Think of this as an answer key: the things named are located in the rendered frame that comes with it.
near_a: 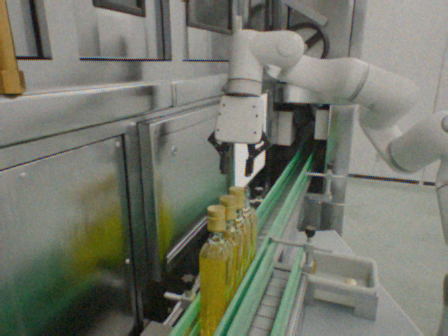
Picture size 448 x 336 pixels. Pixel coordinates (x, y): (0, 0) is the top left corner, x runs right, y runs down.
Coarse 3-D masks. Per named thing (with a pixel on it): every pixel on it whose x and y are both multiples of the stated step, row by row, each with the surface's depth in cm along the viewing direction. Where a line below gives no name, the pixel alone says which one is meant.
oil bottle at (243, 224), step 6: (234, 222) 77; (240, 222) 77; (246, 222) 78; (240, 228) 76; (246, 228) 77; (246, 234) 77; (246, 240) 78; (246, 246) 79; (246, 252) 79; (246, 258) 80; (246, 264) 80; (246, 270) 81
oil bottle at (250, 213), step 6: (246, 210) 82; (252, 210) 83; (246, 216) 81; (252, 216) 82; (252, 222) 82; (252, 228) 82; (252, 234) 83; (252, 240) 83; (252, 246) 84; (252, 252) 84; (252, 258) 85
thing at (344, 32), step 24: (312, 0) 154; (336, 0) 151; (360, 0) 146; (288, 24) 161; (336, 24) 153; (360, 24) 149; (336, 48) 156; (360, 48) 151; (288, 96) 167; (312, 96) 163; (336, 96) 160
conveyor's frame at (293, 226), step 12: (324, 156) 237; (312, 168) 187; (312, 180) 176; (312, 192) 183; (300, 204) 140; (300, 216) 144; (288, 228) 120; (288, 240) 118; (276, 252) 104; (288, 252) 121; (300, 288) 88; (300, 300) 84; (300, 312) 82; (288, 324) 76; (300, 324) 85
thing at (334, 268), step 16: (304, 256) 110; (320, 256) 113; (336, 256) 111; (352, 256) 110; (320, 272) 114; (336, 272) 112; (352, 272) 111; (368, 272) 109; (352, 288) 95; (368, 288) 94
